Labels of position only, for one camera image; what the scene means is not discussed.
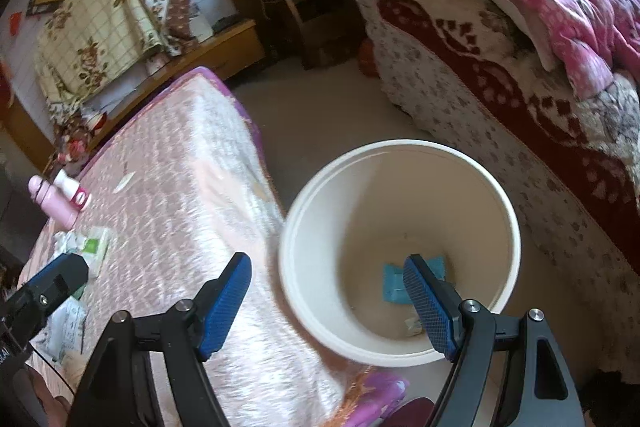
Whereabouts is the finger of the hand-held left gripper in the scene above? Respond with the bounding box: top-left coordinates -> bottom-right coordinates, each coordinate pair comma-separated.
19,252 -> 90,309

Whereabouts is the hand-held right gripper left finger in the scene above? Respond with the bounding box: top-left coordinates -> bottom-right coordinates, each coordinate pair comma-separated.
65,252 -> 253,427

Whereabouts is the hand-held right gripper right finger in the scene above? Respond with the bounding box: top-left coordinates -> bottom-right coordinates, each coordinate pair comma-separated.
402,253 -> 586,427

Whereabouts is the blue packet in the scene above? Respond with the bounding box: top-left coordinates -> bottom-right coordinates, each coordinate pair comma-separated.
382,257 -> 447,305

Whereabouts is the white and green tissue packet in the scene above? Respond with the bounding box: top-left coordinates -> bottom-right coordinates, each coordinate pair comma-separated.
52,227 -> 111,278

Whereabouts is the white plastic bucket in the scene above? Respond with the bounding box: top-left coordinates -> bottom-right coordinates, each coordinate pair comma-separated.
278,139 -> 522,367

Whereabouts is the white plastic packet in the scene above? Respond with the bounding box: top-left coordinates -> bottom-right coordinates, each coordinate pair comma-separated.
37,297 -> 87,363

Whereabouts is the white bottle with pink label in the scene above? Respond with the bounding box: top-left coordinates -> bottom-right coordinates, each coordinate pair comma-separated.
54,170 -> 92,211

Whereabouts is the small floral cloth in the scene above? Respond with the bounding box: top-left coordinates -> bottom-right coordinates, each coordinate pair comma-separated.
52,107 -> 108,165

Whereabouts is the dark cloth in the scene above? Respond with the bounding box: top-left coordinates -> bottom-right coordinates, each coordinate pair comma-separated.
580,369 -> 640,427

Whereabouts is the sofa with patterned cover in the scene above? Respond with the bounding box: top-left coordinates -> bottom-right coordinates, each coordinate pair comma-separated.
354,0 -> 640,368

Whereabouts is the cream floral blanket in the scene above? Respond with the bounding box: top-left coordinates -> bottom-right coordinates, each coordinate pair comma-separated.
34,0 -> 173,108

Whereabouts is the brown floral cloth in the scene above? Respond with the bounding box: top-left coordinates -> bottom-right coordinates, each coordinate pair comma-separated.
162,0 -> 201,55

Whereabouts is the pink quilt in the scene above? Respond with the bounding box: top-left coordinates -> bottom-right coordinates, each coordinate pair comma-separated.
417,0 -> 640,102

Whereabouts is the black cable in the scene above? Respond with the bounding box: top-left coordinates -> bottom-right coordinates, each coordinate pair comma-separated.
30,342 -> 76,398

